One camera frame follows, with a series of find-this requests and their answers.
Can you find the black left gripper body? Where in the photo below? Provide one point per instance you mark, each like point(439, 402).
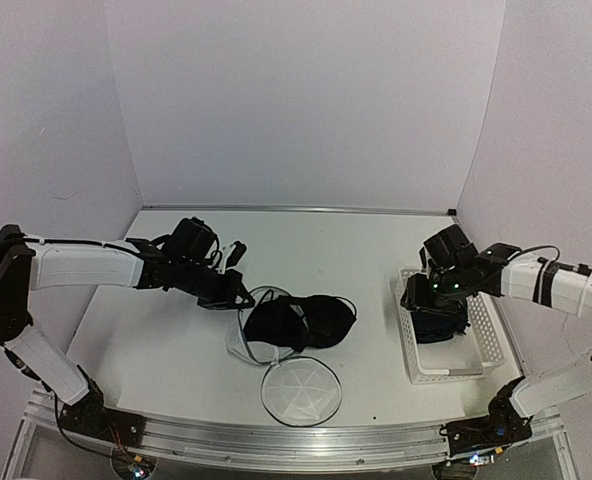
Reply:
point(192, 282)

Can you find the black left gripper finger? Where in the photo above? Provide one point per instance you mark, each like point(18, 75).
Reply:
point(217, 304)
point(243, 296)

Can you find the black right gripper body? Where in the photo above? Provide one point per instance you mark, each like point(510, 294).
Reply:
point(445, 296)

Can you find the black padded bra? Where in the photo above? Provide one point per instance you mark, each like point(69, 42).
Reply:
point(316, 321)

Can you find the dark navy lace bra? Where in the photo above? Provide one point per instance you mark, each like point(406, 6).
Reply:
point(432, 328)

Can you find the white mesh laundry bag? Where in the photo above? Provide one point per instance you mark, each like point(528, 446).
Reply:
point(296, 390)

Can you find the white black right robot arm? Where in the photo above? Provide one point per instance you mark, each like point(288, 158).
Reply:
point(547, 303)

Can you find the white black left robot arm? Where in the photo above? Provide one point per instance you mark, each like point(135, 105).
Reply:
point(46, 282)

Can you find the white perforated plastic basket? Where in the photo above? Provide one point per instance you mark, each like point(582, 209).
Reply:
point(473, 355)

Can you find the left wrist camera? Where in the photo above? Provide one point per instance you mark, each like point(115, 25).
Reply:
point(232, 254)

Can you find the aluminium table edge rail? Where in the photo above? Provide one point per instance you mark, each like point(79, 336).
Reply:
point(299, 209)

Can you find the aluminium front base frame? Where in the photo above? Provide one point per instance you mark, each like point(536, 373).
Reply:
point(248, 447)

